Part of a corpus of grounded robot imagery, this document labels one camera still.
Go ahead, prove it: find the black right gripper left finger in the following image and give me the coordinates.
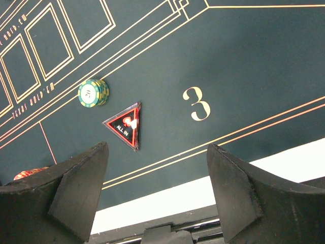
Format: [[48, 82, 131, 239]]
[[1, 142, 109, 243]]

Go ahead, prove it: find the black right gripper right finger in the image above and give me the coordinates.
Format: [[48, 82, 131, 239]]
[[207, 144, 324, 243]]

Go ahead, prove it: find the moved green chip stack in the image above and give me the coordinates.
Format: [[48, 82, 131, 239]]
[[78, 79, 110, 108]]

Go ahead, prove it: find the red poker chip stack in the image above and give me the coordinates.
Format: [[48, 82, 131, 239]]
[[13, 167, 48, 180]]

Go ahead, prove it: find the dark green poker table mat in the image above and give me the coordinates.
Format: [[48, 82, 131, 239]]
[[1, 1, 324, 209]]

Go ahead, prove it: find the aluminium front rail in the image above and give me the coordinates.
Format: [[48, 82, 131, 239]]
[[89, 205, 225, 243]]

